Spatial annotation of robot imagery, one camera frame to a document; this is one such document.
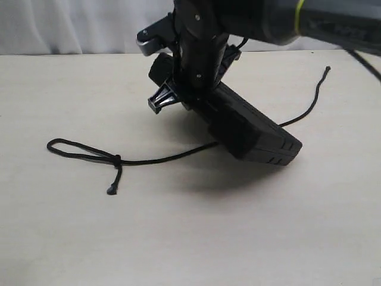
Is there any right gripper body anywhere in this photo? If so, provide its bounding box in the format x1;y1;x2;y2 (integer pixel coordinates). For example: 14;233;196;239
174;1;229;89

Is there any black plastic carrying case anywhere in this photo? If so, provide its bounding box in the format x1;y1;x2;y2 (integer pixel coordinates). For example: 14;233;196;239
148;53;302;166

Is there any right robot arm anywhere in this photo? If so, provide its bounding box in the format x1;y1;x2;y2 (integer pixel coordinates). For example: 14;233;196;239
148;1;380;113

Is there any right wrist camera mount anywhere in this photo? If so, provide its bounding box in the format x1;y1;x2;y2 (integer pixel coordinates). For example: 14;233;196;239
136;13;177;57

